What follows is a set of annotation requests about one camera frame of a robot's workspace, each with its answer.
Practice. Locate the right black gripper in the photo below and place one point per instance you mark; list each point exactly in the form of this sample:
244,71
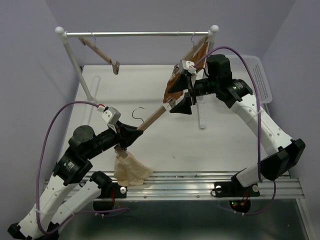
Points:
184,106

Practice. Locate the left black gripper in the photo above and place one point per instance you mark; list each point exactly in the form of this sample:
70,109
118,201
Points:
127,134

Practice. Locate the wooden clip hanger with beige underwear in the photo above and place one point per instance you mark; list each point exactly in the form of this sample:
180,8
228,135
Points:
171,102

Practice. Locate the beige underwear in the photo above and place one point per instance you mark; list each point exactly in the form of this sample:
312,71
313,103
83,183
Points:
128,171

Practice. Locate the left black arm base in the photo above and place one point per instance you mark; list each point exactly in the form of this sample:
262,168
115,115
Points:
105,204

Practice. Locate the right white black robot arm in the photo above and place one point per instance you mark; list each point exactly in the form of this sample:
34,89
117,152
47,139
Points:
283,152

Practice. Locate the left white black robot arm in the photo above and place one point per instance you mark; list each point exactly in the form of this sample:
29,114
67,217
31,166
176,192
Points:
52,209

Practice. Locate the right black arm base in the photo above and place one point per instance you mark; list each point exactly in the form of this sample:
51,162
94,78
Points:
240,196

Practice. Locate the wooden hanger with brown underwear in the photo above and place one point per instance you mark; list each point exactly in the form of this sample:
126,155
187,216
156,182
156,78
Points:
190,54

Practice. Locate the empty wooden clip hanger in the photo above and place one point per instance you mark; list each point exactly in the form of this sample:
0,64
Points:
92,45

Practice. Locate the white plastic basket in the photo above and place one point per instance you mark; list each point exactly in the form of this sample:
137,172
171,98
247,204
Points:
256,69

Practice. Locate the white clothes rack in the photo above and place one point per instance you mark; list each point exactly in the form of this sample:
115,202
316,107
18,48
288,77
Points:
64,36

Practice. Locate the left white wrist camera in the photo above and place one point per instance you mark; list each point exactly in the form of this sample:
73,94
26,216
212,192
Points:
109,114

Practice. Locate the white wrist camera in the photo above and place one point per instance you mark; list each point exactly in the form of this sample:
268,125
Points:
109,114
187,66

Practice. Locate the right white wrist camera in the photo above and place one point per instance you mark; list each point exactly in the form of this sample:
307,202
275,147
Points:
187,66

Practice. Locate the aluminium mounting rail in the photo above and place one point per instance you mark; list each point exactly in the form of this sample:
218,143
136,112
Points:
197,185

